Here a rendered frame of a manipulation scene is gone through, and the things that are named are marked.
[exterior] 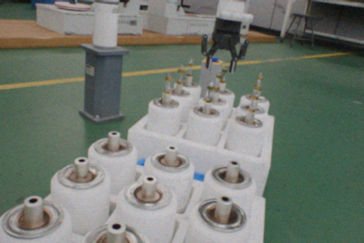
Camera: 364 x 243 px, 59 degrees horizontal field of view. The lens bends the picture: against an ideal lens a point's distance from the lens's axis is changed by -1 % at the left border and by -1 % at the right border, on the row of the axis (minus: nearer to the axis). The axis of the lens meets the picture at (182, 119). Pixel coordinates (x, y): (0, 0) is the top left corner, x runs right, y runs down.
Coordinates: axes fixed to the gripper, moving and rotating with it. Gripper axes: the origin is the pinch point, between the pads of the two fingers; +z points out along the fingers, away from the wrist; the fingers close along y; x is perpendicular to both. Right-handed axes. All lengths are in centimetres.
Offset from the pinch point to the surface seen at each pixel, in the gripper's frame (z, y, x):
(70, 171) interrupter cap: 10, 35, 44
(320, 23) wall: 3, -287, -433
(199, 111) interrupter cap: 10.4, 7.0, 10.8
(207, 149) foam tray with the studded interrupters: 17.9, 5.3, 18.9
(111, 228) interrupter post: 8, 28, 61
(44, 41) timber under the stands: 31, 91, -173
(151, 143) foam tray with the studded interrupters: 20.2, 19.2, 12.7
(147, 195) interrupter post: 10, 23, 51
